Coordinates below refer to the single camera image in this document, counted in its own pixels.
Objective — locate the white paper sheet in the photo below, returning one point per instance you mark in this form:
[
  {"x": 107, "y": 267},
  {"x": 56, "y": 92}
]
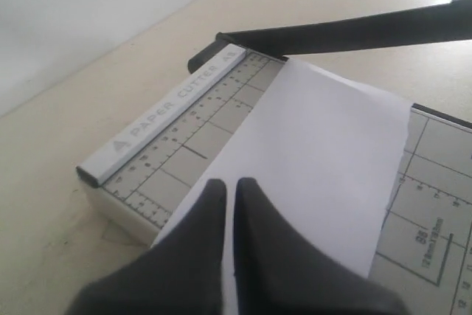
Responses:
[{"x": 326, "y": 152}]

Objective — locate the black cutter blade arm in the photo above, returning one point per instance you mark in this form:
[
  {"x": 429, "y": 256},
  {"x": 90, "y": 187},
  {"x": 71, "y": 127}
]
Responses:
[{"x": 423, "y": 25}]

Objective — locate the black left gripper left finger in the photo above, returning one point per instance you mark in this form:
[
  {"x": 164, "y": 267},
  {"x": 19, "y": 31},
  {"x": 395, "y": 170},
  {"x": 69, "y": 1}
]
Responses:
[{"x": 179, "y": 275}]

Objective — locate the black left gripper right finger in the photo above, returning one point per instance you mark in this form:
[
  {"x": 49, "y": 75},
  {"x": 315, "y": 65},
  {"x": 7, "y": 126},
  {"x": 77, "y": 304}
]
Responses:
[{"x": 277, "y": 271}]

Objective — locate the grey paper cutter base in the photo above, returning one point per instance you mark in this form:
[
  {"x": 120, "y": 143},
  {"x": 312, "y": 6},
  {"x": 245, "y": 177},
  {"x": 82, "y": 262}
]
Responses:
[{"x": 139, "y": 178}]

